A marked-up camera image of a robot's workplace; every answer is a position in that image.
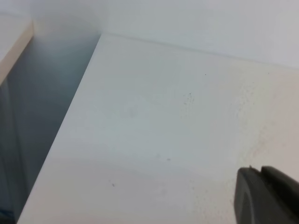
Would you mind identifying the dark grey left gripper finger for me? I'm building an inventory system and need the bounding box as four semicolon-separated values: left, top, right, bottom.
234;166;299;224

